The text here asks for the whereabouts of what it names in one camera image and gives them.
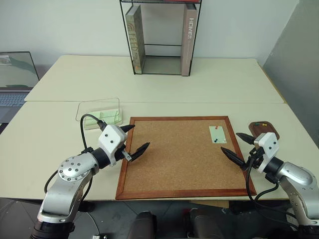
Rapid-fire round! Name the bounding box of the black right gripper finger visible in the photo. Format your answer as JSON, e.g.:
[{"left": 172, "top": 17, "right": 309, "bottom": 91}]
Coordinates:
[
  {"left": 220, "top": 146, "right": 248, "bottom": 171},
  {"left": 235, "top": 132, "right": 256, "bottom": 145}
]

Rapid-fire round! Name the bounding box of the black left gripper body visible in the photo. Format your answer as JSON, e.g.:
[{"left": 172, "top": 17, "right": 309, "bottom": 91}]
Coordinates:
[{"left": 115, "top": 144, "right": 132, "bottom": 162}]

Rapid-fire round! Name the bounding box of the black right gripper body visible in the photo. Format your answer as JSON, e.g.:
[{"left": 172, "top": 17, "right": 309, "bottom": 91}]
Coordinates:
[{"left": 245, "top": 146, "right": 265, "bottom": 172}]

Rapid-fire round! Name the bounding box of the pale green paper note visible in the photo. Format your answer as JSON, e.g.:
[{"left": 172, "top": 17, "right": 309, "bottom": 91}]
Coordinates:
[{"left": 208, "top": 125, "right": 227, "bottom": 144}]

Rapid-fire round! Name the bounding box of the wood-framed cork board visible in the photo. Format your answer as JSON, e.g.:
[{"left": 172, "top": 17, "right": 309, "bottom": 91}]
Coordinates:
[{"left": 115, "top": 116, "right": 257, "bottom": 200}]

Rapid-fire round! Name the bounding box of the clear plastic box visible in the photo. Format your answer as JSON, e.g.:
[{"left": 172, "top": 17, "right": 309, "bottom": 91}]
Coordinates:
[{"left": 75, "top": 97, "right": 124, "bottom": 131}]

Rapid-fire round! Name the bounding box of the brown wooden tray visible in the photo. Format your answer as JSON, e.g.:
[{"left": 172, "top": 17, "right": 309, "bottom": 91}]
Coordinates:
[{"left": 248, "top": 121, "right": 280, "bottom": 140}]

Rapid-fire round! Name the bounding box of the dark rounded shape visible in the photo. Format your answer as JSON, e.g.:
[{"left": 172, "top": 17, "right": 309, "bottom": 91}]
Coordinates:
[
  {"left": 129, "top": 211, "right": 158, "bottom": 239},
  {"left": 183, "top": 208, "right": 224, "bottom": 239}
]

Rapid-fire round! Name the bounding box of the grey partition panel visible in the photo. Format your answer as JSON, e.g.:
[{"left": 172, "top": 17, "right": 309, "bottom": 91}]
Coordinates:
[{"left": 261, "top": 0, "right": 319, "bottom": 140}]

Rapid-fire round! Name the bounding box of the olive patterned book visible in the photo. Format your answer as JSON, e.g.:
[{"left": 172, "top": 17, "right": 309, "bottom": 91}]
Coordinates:
[{"left": 125, "top": 4, "right": 146, "bottom": 75}]

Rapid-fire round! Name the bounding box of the taupe HOMES book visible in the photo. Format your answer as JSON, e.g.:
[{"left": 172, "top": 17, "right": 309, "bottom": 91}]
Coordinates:
[{"left": 180, "top": 3, "right": 199, "bottom": 77}]

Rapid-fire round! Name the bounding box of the grey laptop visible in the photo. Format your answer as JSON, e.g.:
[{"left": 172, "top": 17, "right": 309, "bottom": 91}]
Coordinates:
[{"left": 0, "top": 51, "right": 40, "bottom": 124}]

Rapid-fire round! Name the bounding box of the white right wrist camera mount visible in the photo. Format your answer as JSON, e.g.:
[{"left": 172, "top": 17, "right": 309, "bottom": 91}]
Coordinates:
[{"left": 253, "top": 132, "right": 279, "bottom": 174}]

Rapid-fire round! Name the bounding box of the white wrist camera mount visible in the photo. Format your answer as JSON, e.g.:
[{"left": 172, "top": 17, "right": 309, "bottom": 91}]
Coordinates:
[
  {"left": 253, "top": 132, "right": 279, "bottom": 174},
  {"left": 97, "top": 124, "right": 128, "bottom": 167}
]

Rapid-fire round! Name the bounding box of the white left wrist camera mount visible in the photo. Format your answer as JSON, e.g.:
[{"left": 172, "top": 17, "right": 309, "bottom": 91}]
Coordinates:
[{"left": 97, "top": 124, "right": 128, "bottom": 167}]

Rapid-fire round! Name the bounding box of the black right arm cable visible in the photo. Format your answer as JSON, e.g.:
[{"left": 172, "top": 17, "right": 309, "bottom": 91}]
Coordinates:
[{"left": 245, "top": 154, "right": 300, "bottom": 229}]

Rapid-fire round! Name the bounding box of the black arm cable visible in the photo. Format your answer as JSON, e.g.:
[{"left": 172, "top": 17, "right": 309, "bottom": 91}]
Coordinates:
[
  {"left": 80, "top": 114, "right": 107, "bottom": 154},
  {"left": 245, "top": 154, "right": 300, "bottom": 229}
]

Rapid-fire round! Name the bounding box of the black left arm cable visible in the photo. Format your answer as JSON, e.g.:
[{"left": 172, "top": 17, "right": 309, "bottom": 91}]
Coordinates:
[{"left": 80, "top": 114, "right": 107, "bottom": 154}]

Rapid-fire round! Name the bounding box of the black wire frame shelf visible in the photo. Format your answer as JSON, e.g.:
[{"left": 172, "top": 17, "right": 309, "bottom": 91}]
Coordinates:
[{"left": 119, "top": 0, "right": 202, "bottom": 77}]

